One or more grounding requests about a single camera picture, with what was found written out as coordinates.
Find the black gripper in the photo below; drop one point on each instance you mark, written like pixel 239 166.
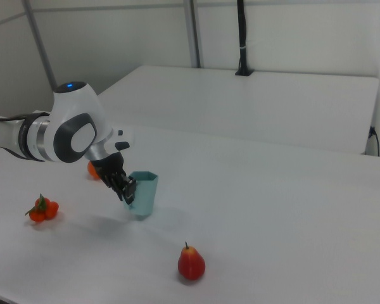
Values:
pixel 109 168

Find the light blue hexagonal mug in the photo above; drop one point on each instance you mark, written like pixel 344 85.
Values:
pixel 144 196

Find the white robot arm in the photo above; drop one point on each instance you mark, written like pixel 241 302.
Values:
pixel 73 126

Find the single orange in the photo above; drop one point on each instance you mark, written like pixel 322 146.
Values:
pixel 92 171

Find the tangerine cluster with leaves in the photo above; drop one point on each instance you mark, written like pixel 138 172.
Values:
pixel 44 210

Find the red pear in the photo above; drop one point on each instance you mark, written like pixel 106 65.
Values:
pixel 191 263

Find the black pole with base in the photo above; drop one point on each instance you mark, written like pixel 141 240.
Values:
pixel 242 38

